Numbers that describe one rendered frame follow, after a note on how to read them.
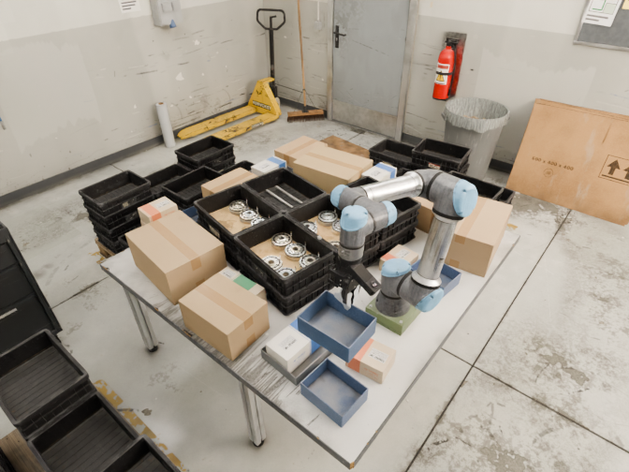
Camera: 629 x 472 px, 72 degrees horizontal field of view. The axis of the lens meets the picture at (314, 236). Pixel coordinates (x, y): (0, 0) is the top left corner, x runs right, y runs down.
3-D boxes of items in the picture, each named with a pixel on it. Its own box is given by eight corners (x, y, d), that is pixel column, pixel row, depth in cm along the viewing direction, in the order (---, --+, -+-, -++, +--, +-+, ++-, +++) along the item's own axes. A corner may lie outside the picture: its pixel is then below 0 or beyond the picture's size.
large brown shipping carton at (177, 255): (228, 274, 214) (223, 243, 202) (174, 305, 198) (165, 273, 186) (186, 240, 237) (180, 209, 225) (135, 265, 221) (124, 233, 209)
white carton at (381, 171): (379, 174, 275) (380, 162, 270) (395, 181, 269) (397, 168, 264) (360, 186, 264) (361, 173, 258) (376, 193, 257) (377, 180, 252)
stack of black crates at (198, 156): (218, 180, 402) (212, 134, 375) (241, 190, 386) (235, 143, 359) (183, 198, 377) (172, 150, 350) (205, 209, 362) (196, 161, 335)
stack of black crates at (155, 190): (183, 198, 377) (175, 162, 357) (205, 210, 362) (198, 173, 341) (143, 217, 353) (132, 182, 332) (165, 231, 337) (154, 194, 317)
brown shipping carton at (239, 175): (242, 188, 280) (240, 167, 271) (266, 200, 268) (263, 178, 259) (205, 208, 263) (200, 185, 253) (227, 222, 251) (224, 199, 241)
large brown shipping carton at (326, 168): (371, 187, 280) (373, 159, 268) (346, 209, 260) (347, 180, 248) (319, 170, 298) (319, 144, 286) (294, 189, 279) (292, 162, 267)
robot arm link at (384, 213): (373, 191, 135) (348, 200, 129) (401, 205, 128) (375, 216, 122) (372, 213, 139) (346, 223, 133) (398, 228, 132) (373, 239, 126)
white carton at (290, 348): (300, 330, 185) (300, 315, 180) (322, 344, 179) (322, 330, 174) (267, 358, 174) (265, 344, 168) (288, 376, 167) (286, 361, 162)
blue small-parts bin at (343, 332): (375, 332, 138) (376, 317, 133) (348, 363, 129) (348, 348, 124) (326, 303, 148) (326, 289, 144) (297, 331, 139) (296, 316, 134)
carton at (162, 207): (168, 208, 236) (165, 196, 231) (180, 216, 229) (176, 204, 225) (140, 220, 227) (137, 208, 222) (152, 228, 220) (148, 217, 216)
